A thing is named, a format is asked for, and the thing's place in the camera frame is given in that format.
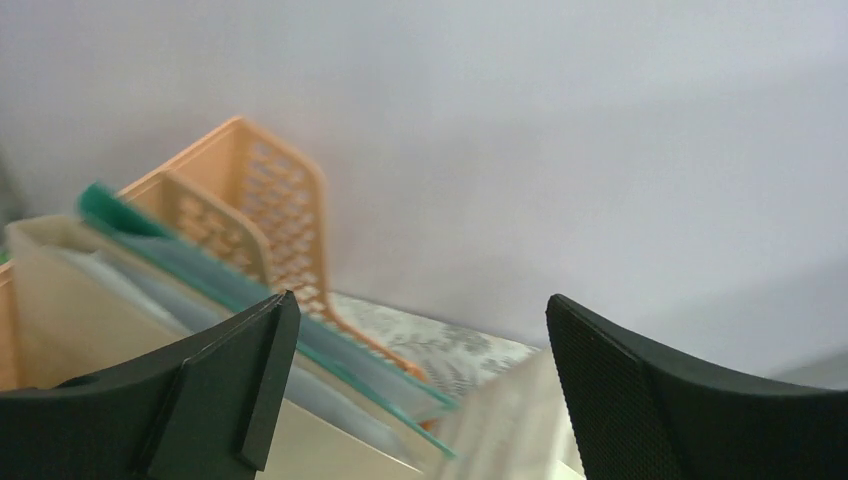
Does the orange plastic file organizer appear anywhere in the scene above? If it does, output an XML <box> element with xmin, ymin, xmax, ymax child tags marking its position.
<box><xmin>0</xmin><ymin>115</ymin><xmax>429</xmax><ymax>432</ymax></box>

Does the teal file folder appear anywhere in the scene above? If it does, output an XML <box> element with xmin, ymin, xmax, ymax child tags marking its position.
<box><xmin>77</xmin><ymin>182</ymin><xmax>457</xmax><ymax>459</ymax></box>

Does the floral patterned table mat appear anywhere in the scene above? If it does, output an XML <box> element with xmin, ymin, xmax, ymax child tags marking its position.
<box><xmin>330</xmin><ymin>293</ymin><xmax>538</xmax><ymax>398</ymax></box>

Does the beige file folder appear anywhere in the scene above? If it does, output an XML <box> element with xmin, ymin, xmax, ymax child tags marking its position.
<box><xmin>7</xmin><ymin>216</ymin><xmax>449</xmax><ymax>479</ymax></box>

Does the white plastic drawer unit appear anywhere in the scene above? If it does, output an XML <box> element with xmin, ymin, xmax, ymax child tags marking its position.
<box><xmin>429</xmin><ymin>348</ymin><xmax>584</xmax><ymax>480</ymax></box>

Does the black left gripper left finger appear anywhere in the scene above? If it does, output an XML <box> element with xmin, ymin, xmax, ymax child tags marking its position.
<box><xmin>1</xmin><ymin>292</ymin><xmax>301</xmax><ymax>479</ymax></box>

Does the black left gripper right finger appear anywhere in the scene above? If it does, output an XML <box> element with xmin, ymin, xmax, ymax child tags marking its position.
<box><xmin>546</xmin><ymin>294</ymin><xmax>847</xmax><ymax>479</ymax></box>

